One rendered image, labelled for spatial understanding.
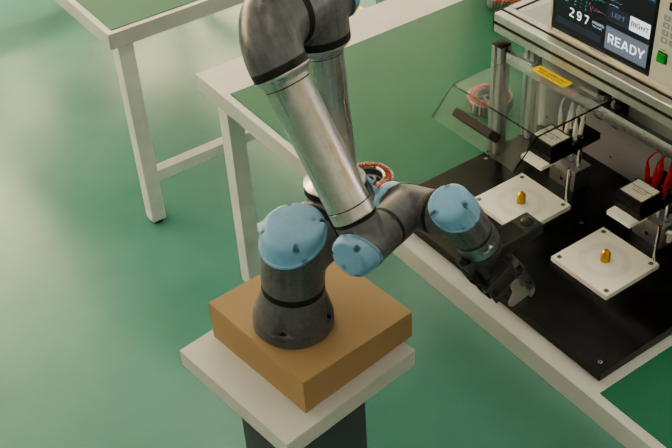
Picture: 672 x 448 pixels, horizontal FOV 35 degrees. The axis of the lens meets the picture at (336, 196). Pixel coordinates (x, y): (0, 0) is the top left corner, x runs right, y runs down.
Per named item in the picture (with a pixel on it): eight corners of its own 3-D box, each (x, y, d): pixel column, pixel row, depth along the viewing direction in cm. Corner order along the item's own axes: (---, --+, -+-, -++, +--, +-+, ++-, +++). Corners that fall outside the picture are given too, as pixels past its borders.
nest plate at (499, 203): (518, 237, 219) (519, 233, 218) (471, 203, 229) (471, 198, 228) (570, 209, 226) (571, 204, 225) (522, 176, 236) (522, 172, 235)
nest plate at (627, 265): (605, 300, 203) (606, 296, 202) (550, 260, 213) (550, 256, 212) (658, 268, 210) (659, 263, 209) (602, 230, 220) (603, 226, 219)
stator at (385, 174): (357, 208, 233) (356, 195, 230) (336, 181, 241) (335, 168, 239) (402, 194, 236) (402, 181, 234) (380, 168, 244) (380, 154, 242)
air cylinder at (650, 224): (659, 249, 214) (663, 228, 211) (631, 231, 219) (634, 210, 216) (676, 239, 216) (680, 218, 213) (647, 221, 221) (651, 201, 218)
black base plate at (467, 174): (599, 381, 190) (600, 373, 189) (383, 209, 232) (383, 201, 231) (765, 272, 210) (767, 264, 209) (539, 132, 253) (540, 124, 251)
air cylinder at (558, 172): (572, 193, 230) (575, 172, 227) (548, 177, 235) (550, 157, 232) (589, 184, 232) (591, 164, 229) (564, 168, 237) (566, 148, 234)
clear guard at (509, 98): (512, 173, 198) (514, 147, 194) (431, 118, 214) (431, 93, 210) (633, 112, 212) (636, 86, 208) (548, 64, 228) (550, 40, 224)
